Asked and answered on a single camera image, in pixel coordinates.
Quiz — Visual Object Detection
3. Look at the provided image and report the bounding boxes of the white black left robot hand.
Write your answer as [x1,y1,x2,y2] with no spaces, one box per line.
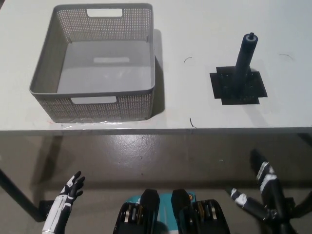
[41,171,86,234]

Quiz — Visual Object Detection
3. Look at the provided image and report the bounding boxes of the black table leg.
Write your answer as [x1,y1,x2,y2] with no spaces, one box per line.
[0,168,47,222]

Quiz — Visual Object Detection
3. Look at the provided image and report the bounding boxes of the black teal robot body blocks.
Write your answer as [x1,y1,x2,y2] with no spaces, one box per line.
[112,188,230,234]

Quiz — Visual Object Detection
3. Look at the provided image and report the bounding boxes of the grey perforated plastic basket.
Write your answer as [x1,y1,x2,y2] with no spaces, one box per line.
[28,2,156,123]

